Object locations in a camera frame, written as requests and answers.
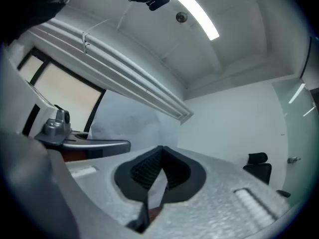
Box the grey conference camera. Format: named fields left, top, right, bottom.
left=43, top=109, right=72, bottom=136

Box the black head-worn camera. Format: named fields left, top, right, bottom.
left=149, top=0, right=171, bottom=11

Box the black framed window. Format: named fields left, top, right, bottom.
left=16, top=47, right=107, bottom=134

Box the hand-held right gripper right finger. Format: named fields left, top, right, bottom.
left=149, top=145, right=291, bottom=239

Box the frosted glass door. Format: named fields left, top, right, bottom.
left=271, top=78, right=319, bottom=204

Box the black office chair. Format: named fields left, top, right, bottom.
left=243, top=152, right=292, bottom=198

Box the long ceiling light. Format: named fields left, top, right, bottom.
left=163, top=0, right=220, bottom=41

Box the person's black shirt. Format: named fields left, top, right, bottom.
left=0, top=0, right=82, bottom=44

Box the white linear ceiling vent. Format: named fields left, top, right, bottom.
left=29, top=17, right=194, bottom=125

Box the white partitioned desk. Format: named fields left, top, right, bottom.
left=4, top=46, right=132, bottom=162

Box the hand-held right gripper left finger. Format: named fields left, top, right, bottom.
left=66, top=145, right=164, bottom=234

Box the dark ceiling dome sensor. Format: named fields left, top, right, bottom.
left=175, top=11, right=188, bottom=23

